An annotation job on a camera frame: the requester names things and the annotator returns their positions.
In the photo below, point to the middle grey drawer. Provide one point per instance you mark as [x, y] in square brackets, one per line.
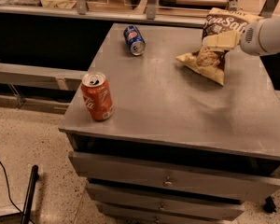
[164, 203]

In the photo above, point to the top grey drawer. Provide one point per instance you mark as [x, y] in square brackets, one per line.
[175, 177]

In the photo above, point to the grey drawer cabinet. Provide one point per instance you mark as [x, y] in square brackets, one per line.
[165, 112]

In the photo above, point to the brown sea salt chip bag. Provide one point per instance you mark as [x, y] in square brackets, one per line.
[210, 63]

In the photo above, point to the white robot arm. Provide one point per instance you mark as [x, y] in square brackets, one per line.
[270, 35]

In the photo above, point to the blue pepsi can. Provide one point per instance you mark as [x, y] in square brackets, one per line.
[134, 40]

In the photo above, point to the bottom grey drawer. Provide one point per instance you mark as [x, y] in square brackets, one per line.
[152, 216]

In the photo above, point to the grey drawer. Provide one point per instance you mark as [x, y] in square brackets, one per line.
[164, 203]
[152, 216]
[175, 177]

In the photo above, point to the black pole on floor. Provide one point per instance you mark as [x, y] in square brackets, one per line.
[26, 212]

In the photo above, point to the grey metal shelf rail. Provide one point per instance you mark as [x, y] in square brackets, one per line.
[163, 20]

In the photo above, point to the orange coke can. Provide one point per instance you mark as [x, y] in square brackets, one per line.
[97, 96]

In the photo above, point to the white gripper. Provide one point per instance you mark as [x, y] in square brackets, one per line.
[251, 40]

